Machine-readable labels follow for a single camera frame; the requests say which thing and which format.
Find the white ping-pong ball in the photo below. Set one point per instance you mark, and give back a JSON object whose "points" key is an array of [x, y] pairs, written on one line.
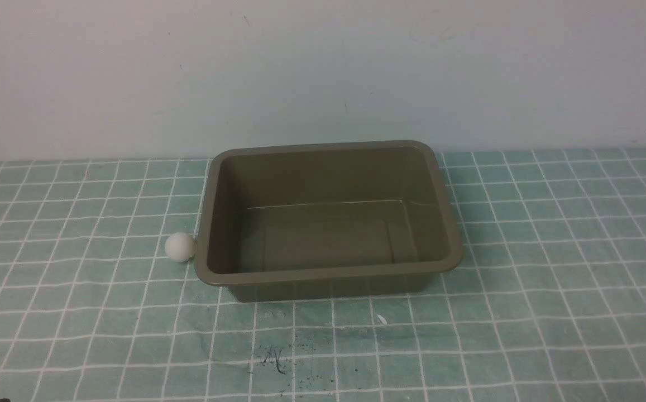
{"points": [[180, 247]]}

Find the olive plastic storage bin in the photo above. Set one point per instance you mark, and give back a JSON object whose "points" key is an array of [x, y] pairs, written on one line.
{"points": [[323, 220]]}

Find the green checkered tablecloth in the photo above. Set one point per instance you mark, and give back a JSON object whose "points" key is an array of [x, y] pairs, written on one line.
{"points": [[549, 303]]}

